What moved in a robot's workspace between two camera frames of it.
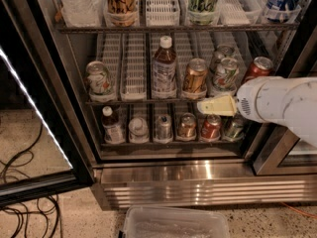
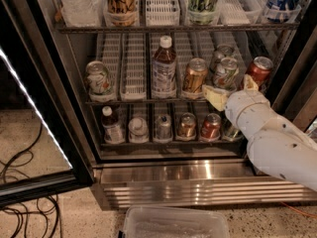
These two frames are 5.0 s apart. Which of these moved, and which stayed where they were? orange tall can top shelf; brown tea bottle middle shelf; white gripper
Moved: white gripper
Stayed: orange tall can top shelf; brown tea bottle middle shelf
